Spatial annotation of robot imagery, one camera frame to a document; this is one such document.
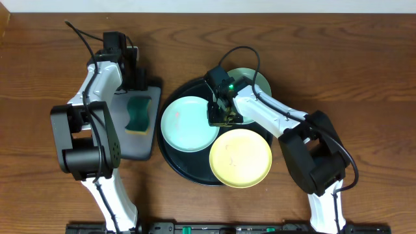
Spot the light blue plate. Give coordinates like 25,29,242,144
160,96,220,153

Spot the yellow plate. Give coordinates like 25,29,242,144
209,129,272,189

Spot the green yellow sponge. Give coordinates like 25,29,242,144
125,96,151,135

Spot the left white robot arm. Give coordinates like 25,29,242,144
50,31,143,233

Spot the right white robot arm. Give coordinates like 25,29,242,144
204,66,356,233

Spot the round black tray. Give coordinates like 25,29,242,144
156,76,274,187

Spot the grey rectangular tray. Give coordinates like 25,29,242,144
110,78,163,161

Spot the pale green plate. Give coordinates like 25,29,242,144
224,67,272,125

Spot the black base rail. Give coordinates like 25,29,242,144
64,222,392,234

